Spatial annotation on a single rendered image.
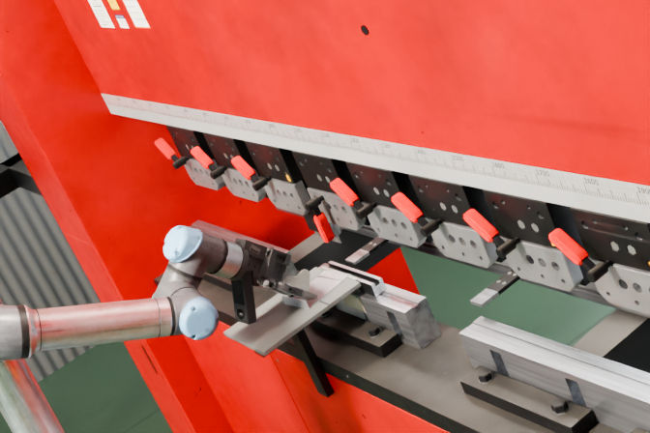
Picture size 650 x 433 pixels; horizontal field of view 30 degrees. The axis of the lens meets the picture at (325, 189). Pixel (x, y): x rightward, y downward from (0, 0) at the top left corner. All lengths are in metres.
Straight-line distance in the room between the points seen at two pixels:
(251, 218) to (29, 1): 0.89
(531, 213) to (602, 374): 0.35
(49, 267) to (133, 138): 2.00
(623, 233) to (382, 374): 0.89
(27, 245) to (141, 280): 1.86
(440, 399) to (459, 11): 0.88
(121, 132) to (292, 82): 1.10
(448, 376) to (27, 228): 3.07
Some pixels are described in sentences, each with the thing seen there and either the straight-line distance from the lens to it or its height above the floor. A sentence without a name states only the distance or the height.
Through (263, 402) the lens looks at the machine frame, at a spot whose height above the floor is 0.58.
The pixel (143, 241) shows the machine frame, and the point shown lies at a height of 0.99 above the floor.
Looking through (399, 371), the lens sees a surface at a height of 0.88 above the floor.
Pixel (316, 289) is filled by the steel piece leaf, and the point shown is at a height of 1.00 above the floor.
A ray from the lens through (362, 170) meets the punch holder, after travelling 2.23.
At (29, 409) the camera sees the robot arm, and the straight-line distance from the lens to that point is 2.42.
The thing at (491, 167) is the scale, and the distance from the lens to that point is 1.89.
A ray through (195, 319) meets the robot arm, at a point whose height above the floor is 1.20.
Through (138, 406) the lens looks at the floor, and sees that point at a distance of 4.76.
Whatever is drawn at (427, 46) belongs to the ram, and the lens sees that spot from 1.85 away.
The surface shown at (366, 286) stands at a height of 0.99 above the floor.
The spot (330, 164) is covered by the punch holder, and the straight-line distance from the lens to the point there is 2.32.
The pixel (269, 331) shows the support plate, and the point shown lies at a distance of 2.56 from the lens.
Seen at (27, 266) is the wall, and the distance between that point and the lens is 5.23.
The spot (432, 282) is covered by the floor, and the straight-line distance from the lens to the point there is 4.61.
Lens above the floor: 2.15
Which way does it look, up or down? 22 degrees down
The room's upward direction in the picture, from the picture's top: 24 degrees counter-clockwise
